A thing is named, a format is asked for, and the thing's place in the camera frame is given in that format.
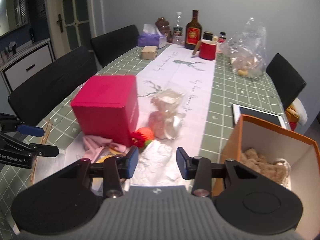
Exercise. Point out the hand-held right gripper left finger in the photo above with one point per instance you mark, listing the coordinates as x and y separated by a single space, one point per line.
132 162

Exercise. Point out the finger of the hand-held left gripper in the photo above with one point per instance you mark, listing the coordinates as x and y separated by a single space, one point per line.
30 130
45 150

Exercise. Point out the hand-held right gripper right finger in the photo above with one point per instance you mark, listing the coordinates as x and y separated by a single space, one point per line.
182 162

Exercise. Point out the white crinkled cloth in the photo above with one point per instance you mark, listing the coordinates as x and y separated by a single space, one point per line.
155 162

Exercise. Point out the red orange crochet flower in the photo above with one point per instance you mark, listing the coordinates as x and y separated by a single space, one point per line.
143 135

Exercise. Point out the pink cloth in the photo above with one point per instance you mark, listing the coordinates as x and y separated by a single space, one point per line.
95 142

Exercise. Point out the plastic-wrapped plush doll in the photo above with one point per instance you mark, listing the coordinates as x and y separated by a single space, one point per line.
165 115

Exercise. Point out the brown plush toy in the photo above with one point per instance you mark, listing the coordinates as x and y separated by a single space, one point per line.
257 162

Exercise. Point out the orange cardboard box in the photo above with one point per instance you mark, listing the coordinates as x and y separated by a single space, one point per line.
262 140

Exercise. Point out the bamboo skewer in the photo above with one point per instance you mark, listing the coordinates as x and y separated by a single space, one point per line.
46 131

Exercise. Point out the white paper napkin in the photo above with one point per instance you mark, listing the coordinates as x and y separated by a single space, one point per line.
71 155

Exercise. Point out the black chair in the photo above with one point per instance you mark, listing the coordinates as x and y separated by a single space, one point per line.
50 85
285 77
112 45

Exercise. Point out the pink red square box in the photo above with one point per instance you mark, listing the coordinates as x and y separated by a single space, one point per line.
105 110

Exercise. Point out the white cabinet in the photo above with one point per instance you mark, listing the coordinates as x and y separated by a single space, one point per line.
25 62

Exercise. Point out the white printed table runner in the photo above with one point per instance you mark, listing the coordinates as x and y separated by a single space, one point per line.
185 80

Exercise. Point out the green checked tablecloth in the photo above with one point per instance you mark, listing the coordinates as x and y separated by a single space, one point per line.
225 85

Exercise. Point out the white tablet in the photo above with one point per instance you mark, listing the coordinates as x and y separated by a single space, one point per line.
257 113

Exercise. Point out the small beige box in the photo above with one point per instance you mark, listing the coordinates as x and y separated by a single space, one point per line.
148 52

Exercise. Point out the yellow cloth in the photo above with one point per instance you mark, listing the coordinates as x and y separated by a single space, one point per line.
292 113

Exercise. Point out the dark shuttered window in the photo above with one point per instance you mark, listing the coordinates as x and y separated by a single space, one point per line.
15 10

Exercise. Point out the purple tissue box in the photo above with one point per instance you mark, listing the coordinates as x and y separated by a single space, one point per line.
150 40

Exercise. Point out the clear plastic bag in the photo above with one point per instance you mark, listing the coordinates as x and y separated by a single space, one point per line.
245 55

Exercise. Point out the brown liquor bottle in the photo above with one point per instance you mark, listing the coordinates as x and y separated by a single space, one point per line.
192 36

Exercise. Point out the glass-paned door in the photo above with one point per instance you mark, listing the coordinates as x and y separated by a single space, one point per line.
75 10

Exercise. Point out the clear water bottle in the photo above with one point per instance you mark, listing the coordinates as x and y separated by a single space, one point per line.
178 33

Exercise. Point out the small black-capped bottle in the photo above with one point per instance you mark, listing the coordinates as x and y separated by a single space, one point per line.
221 38

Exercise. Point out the white fluffy cloth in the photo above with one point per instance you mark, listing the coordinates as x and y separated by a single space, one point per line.
301 110

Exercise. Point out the brown bear figurine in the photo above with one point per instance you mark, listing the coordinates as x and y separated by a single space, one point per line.
163 25

